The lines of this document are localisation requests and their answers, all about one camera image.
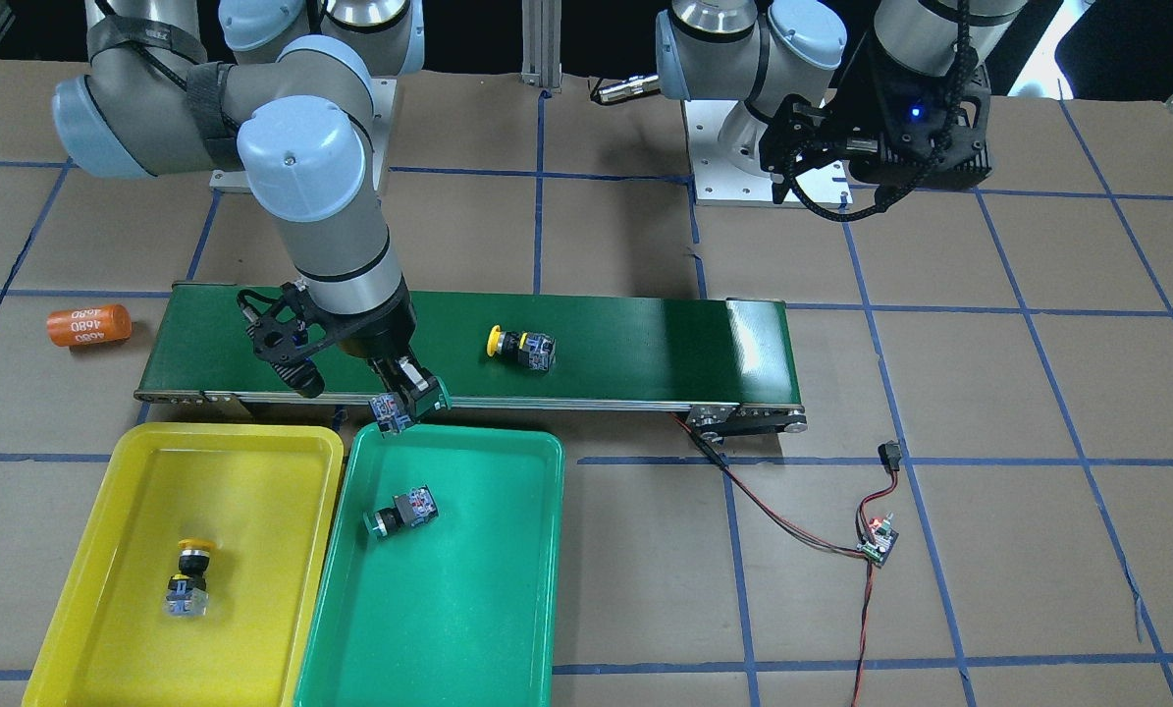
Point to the yellow push button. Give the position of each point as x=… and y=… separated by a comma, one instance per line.
x=529, y=349

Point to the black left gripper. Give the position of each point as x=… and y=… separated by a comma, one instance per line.
x=869, y=90

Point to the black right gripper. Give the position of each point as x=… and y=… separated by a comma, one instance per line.
x=382, y=337

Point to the orange cylinder labelled 4680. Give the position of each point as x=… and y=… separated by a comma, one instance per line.
x=75, y=328

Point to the green plastic tray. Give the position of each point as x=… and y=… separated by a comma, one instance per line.
x=459, y=612

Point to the push button contact block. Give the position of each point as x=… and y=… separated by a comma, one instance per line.
x=397, y=411

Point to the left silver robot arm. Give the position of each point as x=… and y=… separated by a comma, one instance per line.
x=745, y=58

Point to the yellow plastic tray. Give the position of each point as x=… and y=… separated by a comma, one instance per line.
x=265, y=494

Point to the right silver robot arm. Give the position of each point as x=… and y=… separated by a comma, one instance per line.
x=154, y=104

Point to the black wrist camera mount, left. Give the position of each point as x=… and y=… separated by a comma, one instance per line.
x=796, y=141

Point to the green push button switch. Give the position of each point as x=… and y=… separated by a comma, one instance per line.
x=411, y=509

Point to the aluminium frame post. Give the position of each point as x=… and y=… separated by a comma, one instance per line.
x=541, y=22

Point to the black inline rocker switch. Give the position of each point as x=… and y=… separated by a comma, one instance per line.
x=891, y=456

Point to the black wrist camera mount,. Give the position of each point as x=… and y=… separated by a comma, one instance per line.
x=286, y=332
x=796, y=141

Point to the yellow push button switch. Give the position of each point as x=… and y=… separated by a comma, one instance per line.
x=186, y=595

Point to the black wrist camera mount, right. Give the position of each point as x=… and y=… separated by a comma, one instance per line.
x=286, y=332

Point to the green conveyor belt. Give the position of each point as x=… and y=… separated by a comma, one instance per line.
x=726, y=364

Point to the motor speed controller board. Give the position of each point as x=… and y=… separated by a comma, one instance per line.
x=879, y=538

